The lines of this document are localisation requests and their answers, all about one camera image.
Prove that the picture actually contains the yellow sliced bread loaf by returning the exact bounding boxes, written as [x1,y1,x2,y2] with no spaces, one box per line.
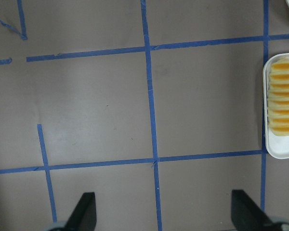
[267,58,289,136]

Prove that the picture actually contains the white rectangular tray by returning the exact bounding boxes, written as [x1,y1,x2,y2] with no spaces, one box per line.
[263,53,289,159]

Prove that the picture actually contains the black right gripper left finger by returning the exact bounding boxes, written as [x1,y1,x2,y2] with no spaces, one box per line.
[64,192,97,231]

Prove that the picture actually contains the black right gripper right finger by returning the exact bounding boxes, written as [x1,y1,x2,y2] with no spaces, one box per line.
[231,190,275,231]

